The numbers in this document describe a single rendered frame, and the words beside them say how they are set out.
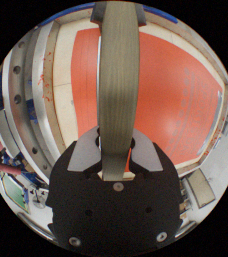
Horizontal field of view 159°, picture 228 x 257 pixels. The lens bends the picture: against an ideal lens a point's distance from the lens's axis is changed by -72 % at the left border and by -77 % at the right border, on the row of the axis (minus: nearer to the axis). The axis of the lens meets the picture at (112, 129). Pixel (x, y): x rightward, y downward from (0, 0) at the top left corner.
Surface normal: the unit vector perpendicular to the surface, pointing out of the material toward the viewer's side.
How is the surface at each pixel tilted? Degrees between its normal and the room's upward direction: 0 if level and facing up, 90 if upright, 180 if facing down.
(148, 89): 0
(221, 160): 90
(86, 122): 0
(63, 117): 0
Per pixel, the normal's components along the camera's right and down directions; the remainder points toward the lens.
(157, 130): 0.00, 0.47
